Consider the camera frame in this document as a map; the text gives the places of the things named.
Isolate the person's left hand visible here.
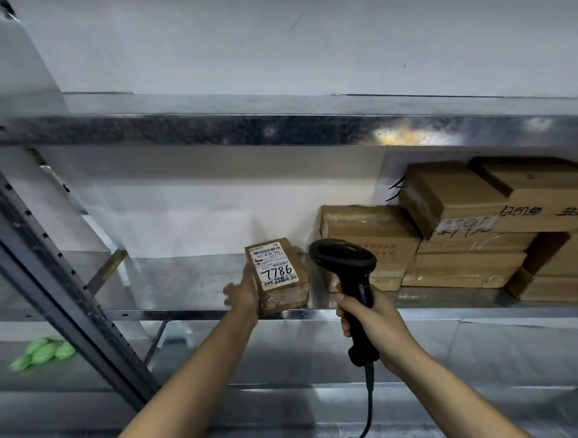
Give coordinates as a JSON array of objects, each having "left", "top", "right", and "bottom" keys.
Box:
[{"left": 222, "top": 266, "right": 262, "bottom": 325}]

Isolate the person's right hand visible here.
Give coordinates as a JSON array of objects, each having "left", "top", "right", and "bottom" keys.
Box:
[{"left": 336, "top": 288, "right": 418, "bottom": 378}]

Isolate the parcel labelled 7786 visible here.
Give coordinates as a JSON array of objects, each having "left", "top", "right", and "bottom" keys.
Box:
[{"left": 244, "top": 238, "right": 311, "bottom": 318}]

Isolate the black barcode scanner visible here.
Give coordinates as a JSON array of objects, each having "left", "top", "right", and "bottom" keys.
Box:
[{"left": 309, "top": 238, "right": 382, "bottom": 367}]

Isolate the stack of cardboard boxes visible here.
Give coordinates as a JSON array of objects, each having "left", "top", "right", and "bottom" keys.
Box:
[{"left": 319, "top": 155, "right": 578, "bottom": 302}]

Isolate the parcel with shoe label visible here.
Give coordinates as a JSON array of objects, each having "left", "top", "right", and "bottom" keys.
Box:
[{"left": 398, "top": 161, "right": 514, "bottom": 241}]

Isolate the person's left forearm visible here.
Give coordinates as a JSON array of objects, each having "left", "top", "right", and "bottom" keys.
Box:
[{"left": 119, "top": 309, "right": 261, "bottom": 438}]

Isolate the person's right forearm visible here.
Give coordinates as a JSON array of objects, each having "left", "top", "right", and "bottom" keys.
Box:
[{"left": 393, "top": 347, "right": 533, "bottom": 438}]

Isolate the metal shelving rack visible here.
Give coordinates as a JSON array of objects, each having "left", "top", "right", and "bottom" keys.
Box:
[{"left": 0, "top": 92, "right": 578, "bottom": 438}]

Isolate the black scanner cable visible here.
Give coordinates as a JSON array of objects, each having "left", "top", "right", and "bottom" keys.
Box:
[{"left": 359, "top": 360, "right": 376, "bottom": 438}]

